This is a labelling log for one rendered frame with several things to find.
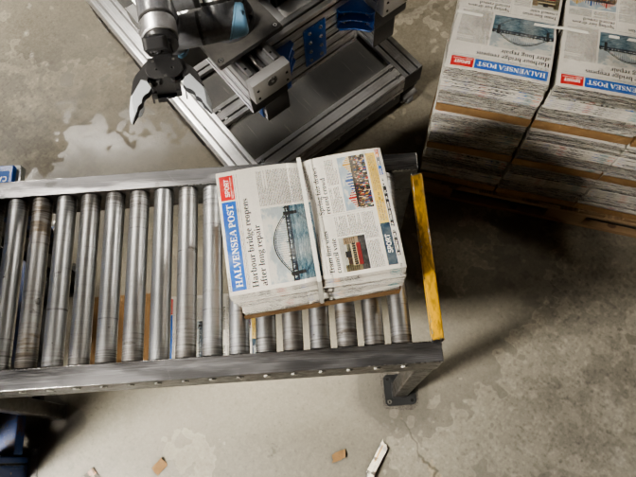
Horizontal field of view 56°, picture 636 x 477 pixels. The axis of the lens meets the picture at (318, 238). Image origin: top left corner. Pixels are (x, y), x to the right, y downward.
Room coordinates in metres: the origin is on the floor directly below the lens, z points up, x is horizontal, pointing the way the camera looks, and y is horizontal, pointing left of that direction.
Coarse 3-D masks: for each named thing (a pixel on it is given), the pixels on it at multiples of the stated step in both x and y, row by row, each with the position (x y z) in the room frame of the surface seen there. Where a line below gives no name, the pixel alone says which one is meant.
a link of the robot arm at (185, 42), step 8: (184, 16) 0.95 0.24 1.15; (192, 16) 0.95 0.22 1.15; (176, 24) 0.92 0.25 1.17; (184, 24) 0.93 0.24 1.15; (192, 24) 0.93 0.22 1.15; (184, 32) 0.92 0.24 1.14; (192, 32) 0.92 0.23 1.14; (184, 40) 0.91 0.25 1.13; (192, 40) 0.91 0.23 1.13; (200, 40) 0.91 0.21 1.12; (184, 48) 0.90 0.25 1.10; (184, 56) 0.91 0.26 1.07
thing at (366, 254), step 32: (320, 160) 0.62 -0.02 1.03; (352, 160) 0.61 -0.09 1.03; (320, 192) 0.55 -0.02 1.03; (352, 192) 0.54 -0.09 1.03; (384, 192) 0.53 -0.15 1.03; (352, 224) 0.46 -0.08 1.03; (384, 224) 0.45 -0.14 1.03; (352, 256) 0.39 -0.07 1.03; (384, 256) 0.38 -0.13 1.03; (352, 288) 0.35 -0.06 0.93; (384, 288) 0.36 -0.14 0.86
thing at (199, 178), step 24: (192, 168) 0.76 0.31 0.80; (216, 168) 0.75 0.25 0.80; (240, 168) 0.75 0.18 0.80; (408, 168) 0.69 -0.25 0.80; (0, 192) 0.75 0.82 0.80; (24, 192) 0.75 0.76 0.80; (48, 192) 0.74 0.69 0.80; (72, 192) 0.73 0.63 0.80; (96, 192) 0.72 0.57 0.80; (120, 192) 0.72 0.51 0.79
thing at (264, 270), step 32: (224, 192) 0.57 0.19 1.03; (256, 192) 0.56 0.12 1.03; (288, 192) 0.56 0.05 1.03; (224, 224) 0.49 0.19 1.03; (256, 224) 0.49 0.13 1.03; (288, 224) 0.48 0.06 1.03; (256, 256) 0.41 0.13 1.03; (288, 256) 0.41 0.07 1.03; (256, 288) 0.35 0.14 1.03; (288, 288) 0.34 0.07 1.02
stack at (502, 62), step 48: (480, 0) 1.18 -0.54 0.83; (528, 0) 1.16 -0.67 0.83; (576, 0) 1.15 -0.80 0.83; (624, 0) 1.13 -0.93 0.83; (480, 48) 1.02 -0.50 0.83; (528, 48) 1.00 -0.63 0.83; (576, 48) 0.98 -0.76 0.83; (624, 48) 0.97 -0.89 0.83; (480, 96) 0.94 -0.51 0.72; (528, 96) 0.89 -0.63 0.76; (576, 96) 0.86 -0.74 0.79; (624, 96) 0.82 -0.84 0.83; (480, 144) 0.92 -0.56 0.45; (528, 144) 0.87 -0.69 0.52; (576, 144) 0.83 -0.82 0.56; (432, 192) 0.95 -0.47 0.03; (480, 192) 0.89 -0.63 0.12; (528, 192) 0.84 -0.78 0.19; (576, 192) 0.79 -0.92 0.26; (624, 192) 0.75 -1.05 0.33
